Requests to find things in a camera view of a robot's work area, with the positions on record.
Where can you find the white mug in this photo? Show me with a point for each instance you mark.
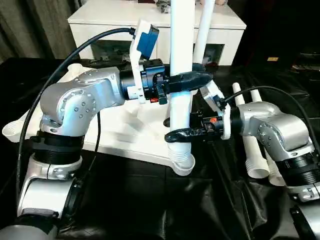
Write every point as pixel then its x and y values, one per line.
pixel 210 56

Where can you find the white plastic table top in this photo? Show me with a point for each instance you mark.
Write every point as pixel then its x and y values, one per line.
pixel 130 140

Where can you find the small yellow tag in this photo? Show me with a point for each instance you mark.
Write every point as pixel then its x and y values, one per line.
pixel 272 59

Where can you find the brown teddy bear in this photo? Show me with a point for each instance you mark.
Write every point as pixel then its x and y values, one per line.
pixel 221 2

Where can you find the white low cabinet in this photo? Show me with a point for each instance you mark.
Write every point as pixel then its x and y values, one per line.
pixel 112 25

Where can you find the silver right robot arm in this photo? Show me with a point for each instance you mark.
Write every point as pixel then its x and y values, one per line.
pixel 280 130

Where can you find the black mat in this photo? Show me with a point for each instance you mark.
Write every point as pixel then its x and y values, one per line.
pixel 150 200

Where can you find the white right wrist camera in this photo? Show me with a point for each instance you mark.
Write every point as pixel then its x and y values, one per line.
pixel 213 92

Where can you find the white plastic table leg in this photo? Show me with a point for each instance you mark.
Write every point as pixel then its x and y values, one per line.
pixel 205 30
pixel 256 96
pixel 255 160
pixel 181 50

